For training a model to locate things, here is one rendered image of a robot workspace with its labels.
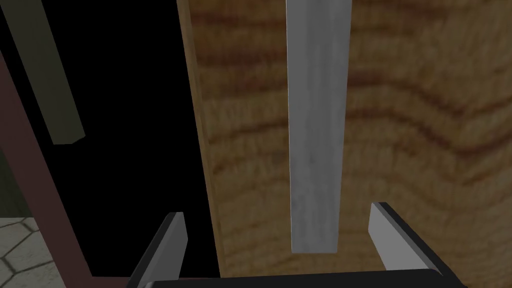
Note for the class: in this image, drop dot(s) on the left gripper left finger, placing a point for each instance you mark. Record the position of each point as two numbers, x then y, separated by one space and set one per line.
168 250

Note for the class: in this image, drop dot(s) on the wooden cupboard door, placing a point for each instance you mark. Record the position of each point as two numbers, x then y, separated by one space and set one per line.
400 120

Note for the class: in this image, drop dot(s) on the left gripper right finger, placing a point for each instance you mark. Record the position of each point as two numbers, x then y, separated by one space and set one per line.
398 244

